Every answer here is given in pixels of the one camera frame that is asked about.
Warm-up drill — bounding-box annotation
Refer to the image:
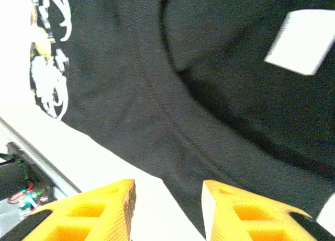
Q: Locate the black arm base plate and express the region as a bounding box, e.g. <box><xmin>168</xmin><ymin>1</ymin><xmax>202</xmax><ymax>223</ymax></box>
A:
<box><xmin>0</xmin><ymin>143</ymin><xmax>54</xmax><ymax>200</ymax></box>

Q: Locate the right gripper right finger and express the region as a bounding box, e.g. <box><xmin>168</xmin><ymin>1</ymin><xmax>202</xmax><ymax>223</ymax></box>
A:
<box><xmin>201</xmin><ymin>180</ymin><xmax>335</xmax><ymax>241</ymax></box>

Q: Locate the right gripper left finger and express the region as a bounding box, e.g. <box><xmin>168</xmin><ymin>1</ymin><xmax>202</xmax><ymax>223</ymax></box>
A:
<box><xmin>0</xmin><ymin>178</ymin><xmax>137</xmax><ymax>241</ymax></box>

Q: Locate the black t-shirt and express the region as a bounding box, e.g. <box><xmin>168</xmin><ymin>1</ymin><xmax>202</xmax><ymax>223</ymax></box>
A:
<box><xmin>30</xmin><ymin>0</ymin><xmax>335</xmax><ymax>241</ymax></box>

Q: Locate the wide aluminium mounting rail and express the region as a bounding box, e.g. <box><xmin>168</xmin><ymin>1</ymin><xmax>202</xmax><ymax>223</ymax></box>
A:
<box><xmin>0</xmin><ymin>117</ymin><xmax>82</xmax><ymax>200</ymax></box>

